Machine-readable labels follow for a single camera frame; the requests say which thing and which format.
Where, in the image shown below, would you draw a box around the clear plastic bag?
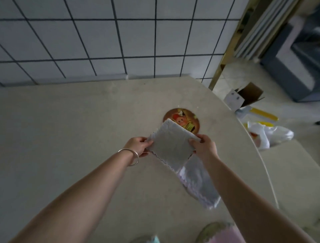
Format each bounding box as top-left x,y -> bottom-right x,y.
247,121 -> 294,151

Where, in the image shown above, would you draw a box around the dark brown round coaster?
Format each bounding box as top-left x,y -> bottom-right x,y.
163,108 -> 200,137

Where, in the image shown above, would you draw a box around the golden door frame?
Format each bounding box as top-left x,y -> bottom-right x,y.
209,0 -> 260,90

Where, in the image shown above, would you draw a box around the silver bangle bracelet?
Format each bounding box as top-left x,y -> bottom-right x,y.
117,148 -> 140,167

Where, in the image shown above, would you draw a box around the yellow flat packet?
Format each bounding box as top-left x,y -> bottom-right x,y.
250,107 -> 279,122

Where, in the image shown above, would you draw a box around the person's right hand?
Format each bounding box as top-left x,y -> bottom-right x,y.
188,134 -> 220,163

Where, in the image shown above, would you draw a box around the white leaning boards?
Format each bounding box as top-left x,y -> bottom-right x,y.
234,0 -> 300,63

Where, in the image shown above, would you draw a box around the dark blue panel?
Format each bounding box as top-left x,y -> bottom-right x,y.
260,15 -> 320,103

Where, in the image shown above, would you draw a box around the person's left forearm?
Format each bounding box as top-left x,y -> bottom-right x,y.
10,151 -> 138,243

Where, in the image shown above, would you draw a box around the grey cloth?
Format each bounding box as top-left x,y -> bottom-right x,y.
179,155 -> 221,210

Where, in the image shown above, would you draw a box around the person's left hand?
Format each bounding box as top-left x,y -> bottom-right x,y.
122,136 -> 153,158

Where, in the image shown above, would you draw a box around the person's right forearm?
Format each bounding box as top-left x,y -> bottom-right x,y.
202,155 -> 315,243

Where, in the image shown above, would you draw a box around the brown cardboard box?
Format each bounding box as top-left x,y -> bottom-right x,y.
235,82 -> 265,108

